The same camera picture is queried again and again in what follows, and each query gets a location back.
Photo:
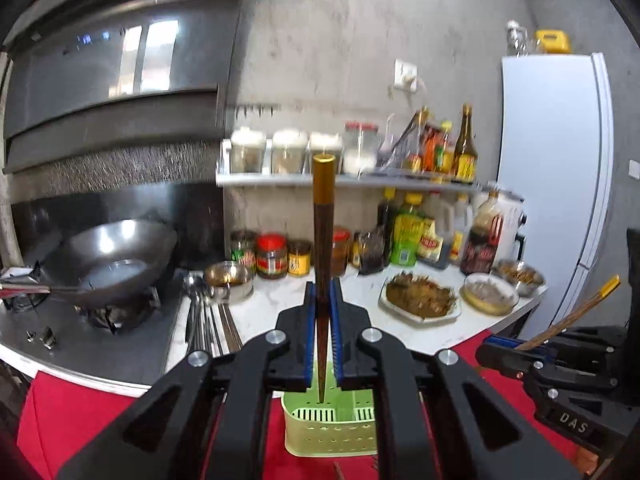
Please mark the white wall outlet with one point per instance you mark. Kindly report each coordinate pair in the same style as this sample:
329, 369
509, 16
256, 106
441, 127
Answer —
404, 75

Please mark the metal bowl with sauce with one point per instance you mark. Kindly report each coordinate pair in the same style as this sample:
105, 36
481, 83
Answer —
227, 275

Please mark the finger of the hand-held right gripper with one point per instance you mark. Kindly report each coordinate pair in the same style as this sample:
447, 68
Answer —
585, 342
500, 360

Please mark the dark soy sauce bottle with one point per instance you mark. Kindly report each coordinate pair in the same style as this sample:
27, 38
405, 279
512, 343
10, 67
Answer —
386, 220

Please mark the red-lidded glass jar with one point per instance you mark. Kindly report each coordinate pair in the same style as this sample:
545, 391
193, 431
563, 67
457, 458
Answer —
361, 152

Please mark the steel range hood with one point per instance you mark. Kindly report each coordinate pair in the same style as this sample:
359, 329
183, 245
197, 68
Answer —
100, 85

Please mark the white plate of food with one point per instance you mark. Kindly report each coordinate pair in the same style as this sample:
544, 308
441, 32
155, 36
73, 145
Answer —
420, 297

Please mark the red-lidded dark sauce jar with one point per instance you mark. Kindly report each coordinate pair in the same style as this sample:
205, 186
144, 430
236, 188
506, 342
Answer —
271, 260

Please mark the green label jar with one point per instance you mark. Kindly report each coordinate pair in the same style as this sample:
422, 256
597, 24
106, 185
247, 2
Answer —
243, 257

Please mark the large dark sauce bottle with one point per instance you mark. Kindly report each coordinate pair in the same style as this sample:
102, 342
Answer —
482, 245

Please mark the yellow label jar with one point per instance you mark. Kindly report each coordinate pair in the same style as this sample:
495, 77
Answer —
299, 260

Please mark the clear plastic bag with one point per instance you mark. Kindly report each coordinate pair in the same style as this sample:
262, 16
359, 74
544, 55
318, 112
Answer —
400, 145

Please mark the stainless gas stove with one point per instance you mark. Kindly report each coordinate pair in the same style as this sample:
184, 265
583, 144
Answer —
100, 355

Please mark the row of metal spoons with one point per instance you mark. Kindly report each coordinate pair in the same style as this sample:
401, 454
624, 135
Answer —
205, 320

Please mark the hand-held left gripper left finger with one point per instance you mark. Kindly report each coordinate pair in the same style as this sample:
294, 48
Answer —
310, 335

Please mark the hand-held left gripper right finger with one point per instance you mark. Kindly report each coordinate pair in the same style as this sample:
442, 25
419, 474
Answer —
339, 335

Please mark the yellow bowl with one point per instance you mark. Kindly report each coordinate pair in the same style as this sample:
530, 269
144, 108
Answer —
490, 295

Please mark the yellow plastic container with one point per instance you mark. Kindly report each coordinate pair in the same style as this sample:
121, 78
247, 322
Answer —
552, 42

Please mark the dark spice jar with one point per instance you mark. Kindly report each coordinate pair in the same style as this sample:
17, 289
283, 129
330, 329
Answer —
371, 255

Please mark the gold-capped wooden chopstick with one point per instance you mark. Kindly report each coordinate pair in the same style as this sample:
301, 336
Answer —
575, 312
324, 240

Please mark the white wall shelf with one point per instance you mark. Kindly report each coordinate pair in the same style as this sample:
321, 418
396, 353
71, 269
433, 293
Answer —
280, 179

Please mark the metal bowl with food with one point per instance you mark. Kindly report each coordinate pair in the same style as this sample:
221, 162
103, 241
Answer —
520, 275

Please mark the yellow-capped seasoning bottle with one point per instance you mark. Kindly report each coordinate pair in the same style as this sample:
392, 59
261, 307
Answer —
444, 155

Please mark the dark metal wok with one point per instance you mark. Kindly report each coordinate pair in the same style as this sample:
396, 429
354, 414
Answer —
110, 255

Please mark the white electric kettle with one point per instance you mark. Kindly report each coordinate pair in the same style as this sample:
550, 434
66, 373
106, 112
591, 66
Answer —
512, 220

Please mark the red tablecloth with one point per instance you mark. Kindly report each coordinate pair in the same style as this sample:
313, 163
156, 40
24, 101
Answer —
75, 420

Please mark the red-lidded chili jar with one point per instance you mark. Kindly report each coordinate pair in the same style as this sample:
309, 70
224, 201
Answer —
341, 255

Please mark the white-lidded spice container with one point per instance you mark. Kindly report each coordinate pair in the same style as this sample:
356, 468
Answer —
325, 147
246, 152
289, 152

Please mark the white refrigerator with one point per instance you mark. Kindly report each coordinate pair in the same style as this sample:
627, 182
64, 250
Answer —
550, 160

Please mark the green plastic utensil holder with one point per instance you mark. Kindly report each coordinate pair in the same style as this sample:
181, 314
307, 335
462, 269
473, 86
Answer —
330, 430

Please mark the white plastic jug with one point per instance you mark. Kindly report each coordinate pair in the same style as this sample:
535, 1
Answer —
462, 220

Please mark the red label sauce bottle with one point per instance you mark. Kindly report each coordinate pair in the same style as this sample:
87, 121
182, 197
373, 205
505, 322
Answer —
430, 147

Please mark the brown bottle with yellow label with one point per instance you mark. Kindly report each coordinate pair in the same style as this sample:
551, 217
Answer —
465, 157

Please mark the green plastic bottle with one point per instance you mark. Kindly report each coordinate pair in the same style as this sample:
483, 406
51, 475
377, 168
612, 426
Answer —
407, 235

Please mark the wall hook rail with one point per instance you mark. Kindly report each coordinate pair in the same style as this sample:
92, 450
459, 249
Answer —
252, 108

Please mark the white jug with red label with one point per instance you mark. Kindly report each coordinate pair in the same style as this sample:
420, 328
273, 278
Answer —
435, 245

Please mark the clear glass jar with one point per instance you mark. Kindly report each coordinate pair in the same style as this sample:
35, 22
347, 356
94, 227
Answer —
517, 40

